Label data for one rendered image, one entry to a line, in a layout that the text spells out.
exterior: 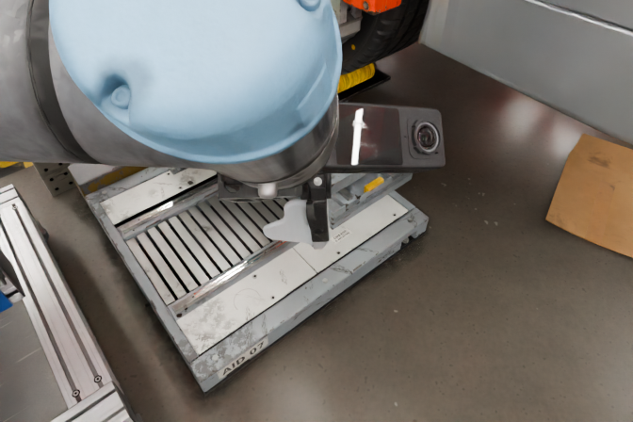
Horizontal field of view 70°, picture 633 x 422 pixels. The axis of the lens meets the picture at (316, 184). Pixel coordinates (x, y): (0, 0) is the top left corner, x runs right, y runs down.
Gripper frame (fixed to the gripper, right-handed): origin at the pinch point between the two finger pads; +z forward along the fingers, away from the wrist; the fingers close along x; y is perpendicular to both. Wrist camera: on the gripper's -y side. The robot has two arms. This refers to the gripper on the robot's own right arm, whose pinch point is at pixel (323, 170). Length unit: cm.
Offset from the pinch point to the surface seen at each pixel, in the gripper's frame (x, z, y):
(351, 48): -35, 54, -6
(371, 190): -6, 96, -12
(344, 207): -1, 91, -3
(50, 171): -17, 105, 98
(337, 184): -8, 90, -1
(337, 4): -38, 38, -3
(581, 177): -11, 127, -92
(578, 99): -12.7, 23.6, -38.5
